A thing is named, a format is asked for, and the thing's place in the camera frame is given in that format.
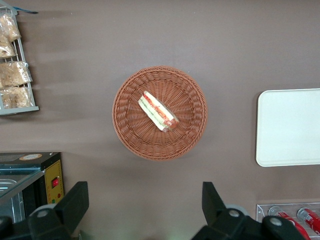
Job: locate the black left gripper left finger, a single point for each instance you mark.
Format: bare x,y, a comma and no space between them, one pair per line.
72,200

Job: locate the cream plastic tray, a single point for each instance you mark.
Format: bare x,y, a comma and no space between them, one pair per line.
290,127

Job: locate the round brown wicker basket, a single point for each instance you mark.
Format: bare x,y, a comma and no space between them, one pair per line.
182,100

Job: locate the red cola bottle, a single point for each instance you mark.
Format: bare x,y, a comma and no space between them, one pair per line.
287,220
310,217

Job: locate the black food warmer yellow panel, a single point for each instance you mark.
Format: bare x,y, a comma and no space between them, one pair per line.
53,170

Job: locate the clear acrylic bottle rack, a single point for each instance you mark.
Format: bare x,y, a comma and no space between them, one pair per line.
262,211

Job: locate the clear bag of crackers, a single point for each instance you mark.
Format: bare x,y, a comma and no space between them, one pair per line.
9,27
5,48
16,97
15,73

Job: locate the wrapped triangle sandwich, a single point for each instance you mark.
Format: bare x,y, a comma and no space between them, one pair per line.
157,112

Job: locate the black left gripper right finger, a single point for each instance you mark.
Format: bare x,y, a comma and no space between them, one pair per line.
215,207

